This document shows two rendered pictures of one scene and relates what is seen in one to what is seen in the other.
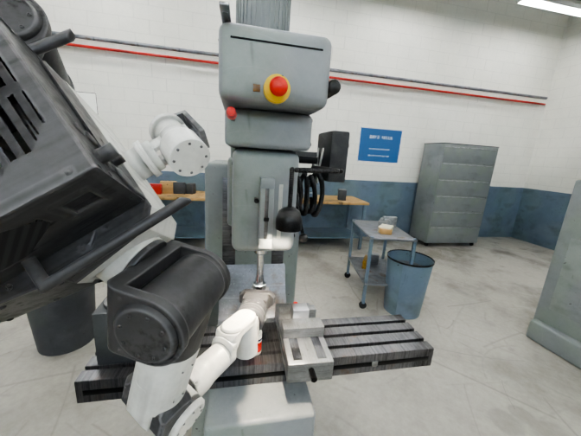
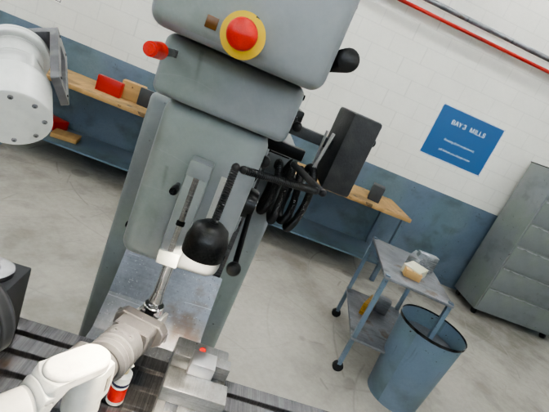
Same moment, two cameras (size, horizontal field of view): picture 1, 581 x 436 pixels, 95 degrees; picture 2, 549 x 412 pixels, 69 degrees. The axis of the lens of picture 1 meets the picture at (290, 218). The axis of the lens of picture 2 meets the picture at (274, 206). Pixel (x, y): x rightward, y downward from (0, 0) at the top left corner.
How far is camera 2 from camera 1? 0.18 m
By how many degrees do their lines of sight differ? 4
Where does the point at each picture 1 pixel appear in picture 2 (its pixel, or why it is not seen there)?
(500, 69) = not seen: outside the picture
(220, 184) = not seen: hidden behind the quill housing
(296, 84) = (281, 38)
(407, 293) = (408, 377)
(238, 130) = (177, 73)
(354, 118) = (439, 86)
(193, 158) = (17, 120)
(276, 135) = (235, 101)
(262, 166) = (203, 140)
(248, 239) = (148, 240)
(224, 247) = not seen: hidden behind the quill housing
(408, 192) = (478, 225)
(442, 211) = (516, 272)
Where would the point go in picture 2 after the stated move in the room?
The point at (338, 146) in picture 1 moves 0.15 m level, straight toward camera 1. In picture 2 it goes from (356, 141) to (349, 142)
